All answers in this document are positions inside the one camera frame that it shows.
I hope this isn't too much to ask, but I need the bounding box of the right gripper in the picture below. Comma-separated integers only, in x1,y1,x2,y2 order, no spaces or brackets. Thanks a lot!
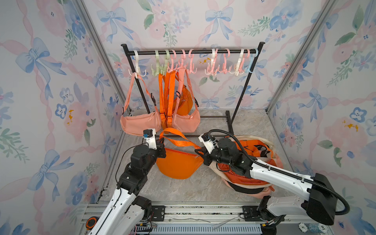
194,144,233,166

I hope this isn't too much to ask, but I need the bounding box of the orange crescent bag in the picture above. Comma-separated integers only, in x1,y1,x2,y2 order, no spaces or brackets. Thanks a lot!
156,128,203,180

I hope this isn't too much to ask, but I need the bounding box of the pink bag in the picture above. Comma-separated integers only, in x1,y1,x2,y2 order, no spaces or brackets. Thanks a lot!
170,68,201,133
120,87,162,136
214,163,275,199

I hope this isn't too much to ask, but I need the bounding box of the black crossbody bag front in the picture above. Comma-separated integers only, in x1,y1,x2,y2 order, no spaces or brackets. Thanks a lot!
227,181,264,194

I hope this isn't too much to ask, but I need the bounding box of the beige crossbody bag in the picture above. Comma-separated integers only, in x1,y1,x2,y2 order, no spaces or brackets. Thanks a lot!
209,135,283,199

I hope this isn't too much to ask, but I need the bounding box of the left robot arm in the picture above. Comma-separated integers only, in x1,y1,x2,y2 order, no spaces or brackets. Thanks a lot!
86,140,166,235

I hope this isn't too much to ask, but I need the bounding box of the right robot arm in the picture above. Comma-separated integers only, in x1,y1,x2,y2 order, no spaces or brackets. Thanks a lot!
196,134,337,225

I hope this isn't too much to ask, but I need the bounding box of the white hook far left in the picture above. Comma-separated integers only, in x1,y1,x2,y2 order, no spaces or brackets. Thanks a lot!
128,50,147,77

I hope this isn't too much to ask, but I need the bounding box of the white hook right end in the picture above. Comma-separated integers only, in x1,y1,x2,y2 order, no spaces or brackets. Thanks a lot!
233,49,245,76

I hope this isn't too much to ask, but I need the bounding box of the pink hook right end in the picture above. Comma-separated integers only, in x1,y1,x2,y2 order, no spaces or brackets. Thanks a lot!
240,48,252,74

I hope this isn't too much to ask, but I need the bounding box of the light blue hook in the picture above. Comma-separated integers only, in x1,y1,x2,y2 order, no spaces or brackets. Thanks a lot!
247,49,259,73

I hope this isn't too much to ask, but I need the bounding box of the orange bags left cluster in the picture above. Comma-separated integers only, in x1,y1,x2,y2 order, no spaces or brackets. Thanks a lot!
158,70,193,129

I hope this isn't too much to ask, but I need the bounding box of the orange black tape measure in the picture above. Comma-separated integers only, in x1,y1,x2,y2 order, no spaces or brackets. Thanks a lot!
85,216,99,231

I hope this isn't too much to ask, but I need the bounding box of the black clothes rack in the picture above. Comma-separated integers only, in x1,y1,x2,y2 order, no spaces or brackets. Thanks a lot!
121,42,265,138

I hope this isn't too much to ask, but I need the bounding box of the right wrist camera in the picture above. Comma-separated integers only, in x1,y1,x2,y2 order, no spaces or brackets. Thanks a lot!
198,132,218,154

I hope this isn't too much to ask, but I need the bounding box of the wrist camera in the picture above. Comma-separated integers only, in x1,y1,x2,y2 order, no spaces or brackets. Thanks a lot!
198,132,218,154
143,128,157,150

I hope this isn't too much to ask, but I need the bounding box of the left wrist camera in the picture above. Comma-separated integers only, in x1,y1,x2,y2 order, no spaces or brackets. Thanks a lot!
143,128,157,150

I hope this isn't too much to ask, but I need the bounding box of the black corrugated cable hose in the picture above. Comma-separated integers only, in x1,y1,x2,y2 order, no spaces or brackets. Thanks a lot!
207,128,351,215

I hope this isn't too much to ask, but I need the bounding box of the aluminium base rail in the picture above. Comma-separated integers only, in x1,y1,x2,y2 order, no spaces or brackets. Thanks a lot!
74,202,333,235

